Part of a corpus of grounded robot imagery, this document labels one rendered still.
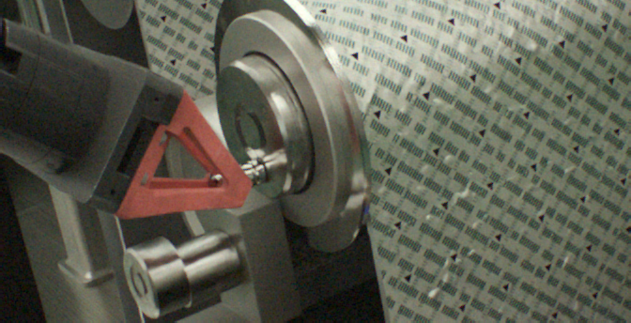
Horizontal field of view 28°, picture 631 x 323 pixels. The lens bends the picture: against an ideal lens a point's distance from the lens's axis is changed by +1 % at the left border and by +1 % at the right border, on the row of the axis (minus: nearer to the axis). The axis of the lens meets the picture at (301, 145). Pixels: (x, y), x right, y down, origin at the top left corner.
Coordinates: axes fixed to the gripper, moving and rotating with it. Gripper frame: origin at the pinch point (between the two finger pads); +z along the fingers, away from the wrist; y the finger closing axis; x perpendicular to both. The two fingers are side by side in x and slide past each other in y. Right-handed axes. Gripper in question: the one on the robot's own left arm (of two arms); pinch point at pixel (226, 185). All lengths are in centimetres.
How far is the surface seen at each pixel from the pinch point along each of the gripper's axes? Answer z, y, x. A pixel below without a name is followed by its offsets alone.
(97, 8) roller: 0.7, -26.7, 7.1
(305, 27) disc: -2.1, 4.0, 8.5
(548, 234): 15.8, 6.3, 4.8
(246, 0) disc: -2.6, -1.7, 9.0
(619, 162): 18.4, 6.3, 10.1
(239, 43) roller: -1.5, -2.3, 7.0
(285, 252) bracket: 5.9, -1.2, -2.0
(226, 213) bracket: 2.3, -2.6, -1.4
